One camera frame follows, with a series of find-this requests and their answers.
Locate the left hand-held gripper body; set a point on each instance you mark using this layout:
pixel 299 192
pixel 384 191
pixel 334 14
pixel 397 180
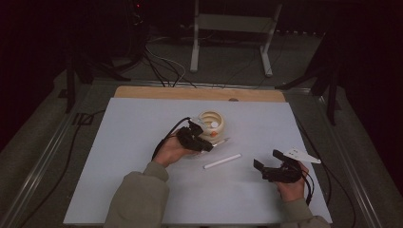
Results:
pixel 190 139

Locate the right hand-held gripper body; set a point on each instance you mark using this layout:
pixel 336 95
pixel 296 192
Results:
pixel 285 174

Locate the white pen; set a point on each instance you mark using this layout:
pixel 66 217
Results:
pixel 222 161

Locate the cream ribbed pen holder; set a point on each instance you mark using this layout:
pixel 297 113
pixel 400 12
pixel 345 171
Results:
pixel 220 129

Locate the person's right hand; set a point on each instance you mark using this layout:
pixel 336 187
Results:
pixel 293 190

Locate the person's left hand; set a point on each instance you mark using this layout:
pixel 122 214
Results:
pixel 169 152

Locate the white board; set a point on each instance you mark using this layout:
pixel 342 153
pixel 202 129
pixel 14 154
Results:
pixel 221 196

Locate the black tripod stand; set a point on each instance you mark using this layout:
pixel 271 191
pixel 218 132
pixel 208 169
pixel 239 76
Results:
pixel 70 85
pixel 332 95

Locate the white metal stand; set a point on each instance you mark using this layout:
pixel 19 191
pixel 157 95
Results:
pixel 233 22

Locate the dark equipment with red light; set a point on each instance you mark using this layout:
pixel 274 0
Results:
pixel 137 19

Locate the metal floor rail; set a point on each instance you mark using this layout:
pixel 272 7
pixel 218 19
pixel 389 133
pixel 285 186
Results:
pixel 41 164
pixel 348 164

